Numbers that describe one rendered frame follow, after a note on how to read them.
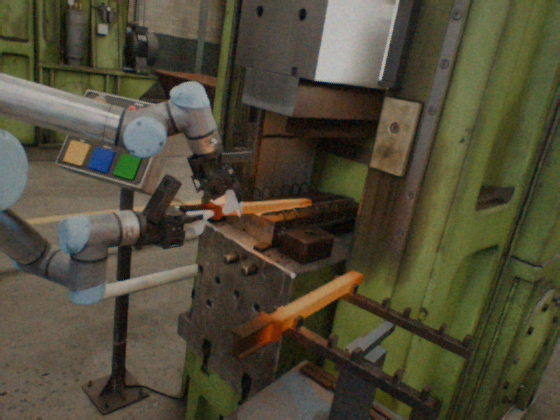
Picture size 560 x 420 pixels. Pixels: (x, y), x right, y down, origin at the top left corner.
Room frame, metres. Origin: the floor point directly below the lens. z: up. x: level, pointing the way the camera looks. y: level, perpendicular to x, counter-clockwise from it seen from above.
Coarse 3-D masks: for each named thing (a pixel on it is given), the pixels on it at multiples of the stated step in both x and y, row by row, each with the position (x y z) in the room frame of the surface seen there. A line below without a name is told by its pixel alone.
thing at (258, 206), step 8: (272, 200) 1.28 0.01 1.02; (280, 200) 1.30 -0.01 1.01; (288, 200) 1.32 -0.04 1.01; (296, 200) 1.34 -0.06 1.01; (304, 200) 1.36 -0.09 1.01; (184, 208) 1.04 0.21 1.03; (192, 208) 1.05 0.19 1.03; (200, 208) 1.07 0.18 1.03; (208, 208) 1.08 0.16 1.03; (216, 208) 1.10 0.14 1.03; (248, 208) 1.18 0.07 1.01; (256, 208) 1.20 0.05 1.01; (264, 208) 1.23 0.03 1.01; (272, 208) 1.25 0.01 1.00; (216, 216) 1.09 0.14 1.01
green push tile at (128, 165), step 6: (120, 156) 1.43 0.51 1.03; (126, 156) 1.42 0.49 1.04; (132, 156) 1.42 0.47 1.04; (120, 162) 1.42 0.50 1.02; (126, 162) 1.41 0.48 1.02; (132, 162) 1.41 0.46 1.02; (138, 162) 1.40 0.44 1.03; (120, 168) 1.41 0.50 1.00; (126, 168) 1.40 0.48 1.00; (132, 168) 1.40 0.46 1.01; (138, 168) 1.40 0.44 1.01; (114, 174) 1.40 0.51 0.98; (120, 174) 1.39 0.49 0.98; (126, 174) 1.39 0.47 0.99; (132, 174) 1.39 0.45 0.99; (132, 180) 1.38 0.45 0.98
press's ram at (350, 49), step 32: (256, 0) 1.30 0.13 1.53; (288, 0) 1.22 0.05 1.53; (320, 0) 1.15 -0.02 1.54; (352, 0) 1.20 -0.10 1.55; (384, 0) 1.29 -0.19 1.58; (256, 32) 1.29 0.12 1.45; (288, 32) 1.21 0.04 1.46; (320, 32) 1.14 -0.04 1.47; (352, 32) 1.21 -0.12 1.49; (384, 32) 1.31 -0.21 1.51; (256, 64) 1.28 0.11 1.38; (288, 64) 1.20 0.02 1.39; (320, 64) 1.15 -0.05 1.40; (352, 64) 1.23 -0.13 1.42
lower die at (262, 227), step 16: (304, 192) 1.55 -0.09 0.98; (320, 192) 1.59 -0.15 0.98; (288, 208) 1.28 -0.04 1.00; (320, 208) 1.36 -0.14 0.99; (352, 208) 1.42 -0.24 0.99; (240, 224) 1.26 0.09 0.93; (256, 224) 1.22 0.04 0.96; (272, 224) 1.18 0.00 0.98; (288, 224) 1.21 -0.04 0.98; (272, 240) 1.17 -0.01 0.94
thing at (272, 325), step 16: (352, 272) 0.96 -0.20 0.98; (320, 288) 0.85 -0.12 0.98; (336, 288) 0.86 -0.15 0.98; (304, 304) 0.77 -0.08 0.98; (320, 304) 0.81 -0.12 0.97; (256, 320) 0.67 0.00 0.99; (272, 320) 0.68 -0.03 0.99; (288, 320) 0.72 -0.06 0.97; (240, 336) 0.62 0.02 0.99; (256, 336) 0.66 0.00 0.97; (272, 336) 0.68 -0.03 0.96; (240, 352) 0.63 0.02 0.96
